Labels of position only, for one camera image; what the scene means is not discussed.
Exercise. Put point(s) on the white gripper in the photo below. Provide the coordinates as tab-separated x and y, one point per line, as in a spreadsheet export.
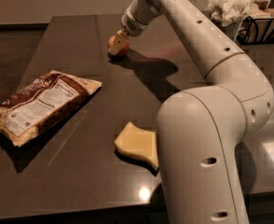
133	27

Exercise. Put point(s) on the red apple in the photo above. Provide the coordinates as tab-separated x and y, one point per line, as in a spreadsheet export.
118	46

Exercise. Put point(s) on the yellow sponge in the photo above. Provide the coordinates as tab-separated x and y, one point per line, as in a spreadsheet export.
138	144

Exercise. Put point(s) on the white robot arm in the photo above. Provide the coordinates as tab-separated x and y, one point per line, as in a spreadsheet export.
200	128

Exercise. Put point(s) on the grey metal bucket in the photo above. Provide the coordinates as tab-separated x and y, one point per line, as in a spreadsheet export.
231	30

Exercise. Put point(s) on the white crumpled paper napkins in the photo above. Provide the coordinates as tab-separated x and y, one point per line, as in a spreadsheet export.
228	12

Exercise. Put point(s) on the black wire basket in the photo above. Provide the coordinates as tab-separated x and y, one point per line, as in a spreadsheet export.
256	31

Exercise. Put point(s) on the brown white snack bag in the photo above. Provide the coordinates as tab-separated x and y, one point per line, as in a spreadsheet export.
49	99

